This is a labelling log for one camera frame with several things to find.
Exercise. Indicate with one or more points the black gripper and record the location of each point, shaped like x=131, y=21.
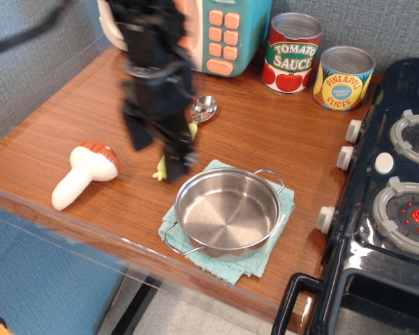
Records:
x=154, y=108

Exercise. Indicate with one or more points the stainless steel pot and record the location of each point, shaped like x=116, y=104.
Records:
x=225, y=213

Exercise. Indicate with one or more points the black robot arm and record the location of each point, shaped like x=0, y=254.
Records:
x=151, y=31

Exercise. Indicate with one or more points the teal toy microwave oven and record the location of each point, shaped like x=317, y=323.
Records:
x=221, y=37

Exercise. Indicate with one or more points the white brown toy mushroom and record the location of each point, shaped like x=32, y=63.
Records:
x=90, y=161

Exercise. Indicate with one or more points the tomato sauce can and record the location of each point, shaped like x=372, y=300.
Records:
x=293, y=44

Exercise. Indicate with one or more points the pineapple slices can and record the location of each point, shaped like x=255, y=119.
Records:
x=343, y=77

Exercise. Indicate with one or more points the black toy stove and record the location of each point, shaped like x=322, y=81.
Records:
x=370, y=280

